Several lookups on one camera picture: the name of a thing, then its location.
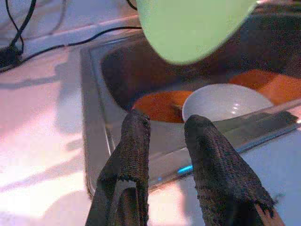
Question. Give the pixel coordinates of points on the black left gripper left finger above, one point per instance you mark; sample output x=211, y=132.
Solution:
x=131, y=150

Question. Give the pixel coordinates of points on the white ceramic bowl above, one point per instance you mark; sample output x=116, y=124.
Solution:
x=223, y=103

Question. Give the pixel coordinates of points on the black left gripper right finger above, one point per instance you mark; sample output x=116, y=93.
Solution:
x=216, y=169

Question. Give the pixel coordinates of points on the small black adapter brick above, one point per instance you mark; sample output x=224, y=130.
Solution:
x=8, y=56

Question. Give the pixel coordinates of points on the stainless steel sink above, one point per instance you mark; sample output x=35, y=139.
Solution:
x=94, y=106

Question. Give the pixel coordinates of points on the light green plate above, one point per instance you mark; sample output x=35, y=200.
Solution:
x=188, y=30

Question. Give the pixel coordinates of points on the orange plate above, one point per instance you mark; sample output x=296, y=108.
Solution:
x=270, y=87
x=155, y=106

